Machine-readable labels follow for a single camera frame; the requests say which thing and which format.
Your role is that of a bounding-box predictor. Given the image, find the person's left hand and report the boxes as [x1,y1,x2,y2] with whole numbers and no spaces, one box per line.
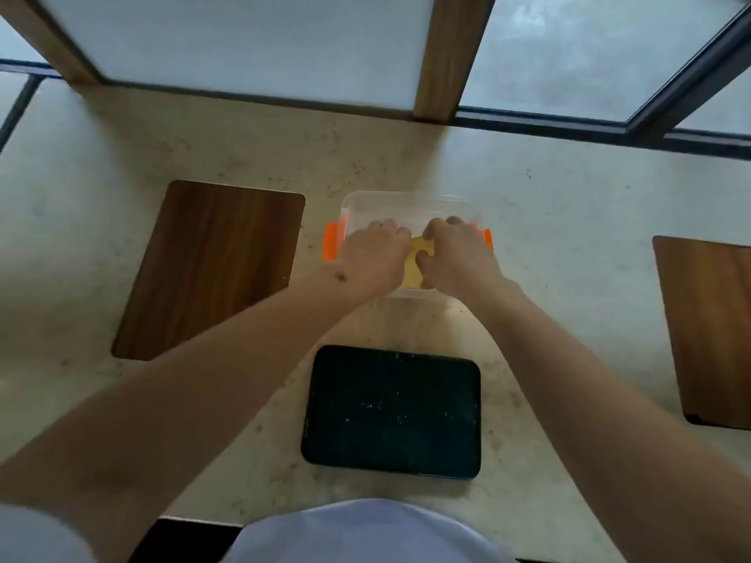
[330,219,414,307]

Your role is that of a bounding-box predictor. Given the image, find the person's right hand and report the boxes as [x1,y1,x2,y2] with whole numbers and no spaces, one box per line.
[414,215,510,307]

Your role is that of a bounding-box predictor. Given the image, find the toast slice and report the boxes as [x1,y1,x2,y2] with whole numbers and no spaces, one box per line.
[402,235,438,291]

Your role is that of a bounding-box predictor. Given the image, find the clear container with orange clips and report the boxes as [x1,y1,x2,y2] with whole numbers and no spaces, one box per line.
[322,190,495,303]

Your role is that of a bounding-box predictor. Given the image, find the black rectangular tray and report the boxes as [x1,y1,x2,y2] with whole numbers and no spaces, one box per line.
[300,344,483,482]

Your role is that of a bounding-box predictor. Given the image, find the person's right forearm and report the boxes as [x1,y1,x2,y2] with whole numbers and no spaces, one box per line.
[457,278,751,563]

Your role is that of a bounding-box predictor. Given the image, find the person's left forearm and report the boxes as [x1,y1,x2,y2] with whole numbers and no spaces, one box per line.
[0,284,388,563]

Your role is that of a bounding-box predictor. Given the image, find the brown wooden placemat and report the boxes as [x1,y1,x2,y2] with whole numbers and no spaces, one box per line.
[652,235,751,432]
[110,179,307,363]

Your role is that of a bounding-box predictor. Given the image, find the white frosted glass panel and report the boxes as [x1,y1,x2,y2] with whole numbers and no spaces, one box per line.
[34,0,438,112]

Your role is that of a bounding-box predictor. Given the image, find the white shirt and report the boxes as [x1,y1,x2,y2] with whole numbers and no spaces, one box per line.
[0,497,517,563]

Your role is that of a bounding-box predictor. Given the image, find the black window frame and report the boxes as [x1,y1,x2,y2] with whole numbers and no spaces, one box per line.
[0,59,63,153]
[455,2,751,161]

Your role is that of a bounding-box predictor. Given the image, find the wooden window post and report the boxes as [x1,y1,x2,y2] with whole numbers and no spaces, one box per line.
[412,0,498,123]
[0,0,106,86]

